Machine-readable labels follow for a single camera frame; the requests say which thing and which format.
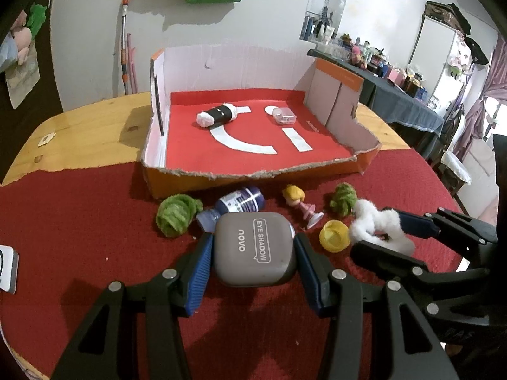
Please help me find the pink plush toy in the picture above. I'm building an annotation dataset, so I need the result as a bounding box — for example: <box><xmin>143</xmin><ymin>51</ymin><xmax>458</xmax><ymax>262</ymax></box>
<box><xmin>10</xmin><ymin>10</ymin><xmax>32</xmax><ymax>65</ymax></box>

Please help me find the white fluffy scrunchie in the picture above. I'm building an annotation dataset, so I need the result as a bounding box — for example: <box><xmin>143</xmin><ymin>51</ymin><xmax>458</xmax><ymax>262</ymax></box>
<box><xmin>349</xmin><ymin>199</ymin><xmax>416</xmax><ymax>257</ymax></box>

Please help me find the yellow-haired pink doll figure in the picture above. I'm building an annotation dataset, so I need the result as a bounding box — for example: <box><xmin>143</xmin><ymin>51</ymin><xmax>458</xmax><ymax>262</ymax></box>
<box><xmin>283</xmin><ymin>184</ymin><xmax>324</xmax><ymax>229</ymax></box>

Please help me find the dark blue ink bottle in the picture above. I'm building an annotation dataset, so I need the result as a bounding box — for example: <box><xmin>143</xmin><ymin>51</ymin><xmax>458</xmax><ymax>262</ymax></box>
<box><xmin>196</xmin><ymin>186</ymin><xmax>266</xmax><ymax>233</ymax></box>

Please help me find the green plush toy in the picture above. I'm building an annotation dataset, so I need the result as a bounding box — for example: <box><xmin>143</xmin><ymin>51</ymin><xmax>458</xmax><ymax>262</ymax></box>
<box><xmin>26</xmin><ymin>3</ymin><xmax>47</xmax><ymax>39</ymax></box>

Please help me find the grey plastic bag on door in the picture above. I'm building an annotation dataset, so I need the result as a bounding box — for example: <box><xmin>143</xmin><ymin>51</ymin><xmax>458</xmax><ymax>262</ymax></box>
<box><xmin>0</xmin><ymin>33</ymin><xmax>18</xmax><ymax>73</ymax></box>

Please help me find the white square device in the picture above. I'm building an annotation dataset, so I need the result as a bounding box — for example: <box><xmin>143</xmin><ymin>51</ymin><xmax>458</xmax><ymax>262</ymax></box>
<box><xmin>0</xmin><ymin>244</ymin><xmax>19</xmax><ymax>294</ymax></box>

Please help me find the clear plastic box with clips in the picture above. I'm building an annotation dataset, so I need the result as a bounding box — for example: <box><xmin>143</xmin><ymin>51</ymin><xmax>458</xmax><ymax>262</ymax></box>
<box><xmin>272</xmin><ymin>107</ymin><xmax>297</xmax><ymax>125</ymax></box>

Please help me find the orange cardboard box tray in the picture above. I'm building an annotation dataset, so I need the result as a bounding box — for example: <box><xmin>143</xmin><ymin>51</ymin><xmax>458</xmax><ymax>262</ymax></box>
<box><xmin>141</xmin><ymin>45</ymin><xmax>381</xmax><ymax>198</ymax></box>

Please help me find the grey eye shadow case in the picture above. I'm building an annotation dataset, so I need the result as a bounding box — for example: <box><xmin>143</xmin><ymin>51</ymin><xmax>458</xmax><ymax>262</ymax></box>
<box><xmin>214</xmin><ymin>212</ymin><xmax>296</xmax><ymax>287</ymax></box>

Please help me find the black and white sock roll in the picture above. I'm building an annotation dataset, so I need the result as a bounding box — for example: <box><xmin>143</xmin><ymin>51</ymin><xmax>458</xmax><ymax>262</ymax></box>
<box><xmin>196</xmin><ymin>103</ymin><xmax>238</xmax><ymax>128</ymax></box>

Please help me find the small white sticker tag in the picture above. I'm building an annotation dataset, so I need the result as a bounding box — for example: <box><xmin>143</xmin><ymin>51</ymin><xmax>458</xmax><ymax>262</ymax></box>
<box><xmin>38</xmin><ymin>132</ymin><xmax>56</xmax><ymax>147</ymax></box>

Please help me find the red table cloth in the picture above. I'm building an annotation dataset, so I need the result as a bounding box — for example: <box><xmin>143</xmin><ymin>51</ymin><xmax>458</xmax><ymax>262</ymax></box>
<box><xmin>1</xmin><ymin>149</ymin><xmax>460</xmax><ymax>379</ymax></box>

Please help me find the dark-clothed side table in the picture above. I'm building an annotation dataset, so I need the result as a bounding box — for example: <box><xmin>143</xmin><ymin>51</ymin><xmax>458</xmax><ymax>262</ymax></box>
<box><xmin>307</xmin><ymin>49</ymin><xmax>443</xmax><ymax>136</ymax></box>

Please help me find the green fuzzy scrunchie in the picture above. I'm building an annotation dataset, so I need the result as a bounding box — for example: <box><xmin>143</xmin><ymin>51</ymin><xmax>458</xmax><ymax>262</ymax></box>
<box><xmin>156</xmin><ymin>194</ymin><xmax>204</xmax><ymax>238</ymax></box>
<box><xmin>329</xmin><ymin>182</ymin><xmax>357</xmax><ymax>218</ymax></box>

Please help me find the metal pole with red tip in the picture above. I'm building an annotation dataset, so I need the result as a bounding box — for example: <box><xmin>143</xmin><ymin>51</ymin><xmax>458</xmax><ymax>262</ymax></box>
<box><xmin>120</xmin><ymin>0</ymin><xmax>129</xmax><ymax>95</ymax></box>

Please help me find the yellow plastic cap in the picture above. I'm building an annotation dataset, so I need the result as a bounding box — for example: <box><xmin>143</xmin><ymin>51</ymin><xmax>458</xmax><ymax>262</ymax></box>
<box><xmin>319</xmin><ymin>220</ymin><xmax>350</xmax><ymax>253</ymax></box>

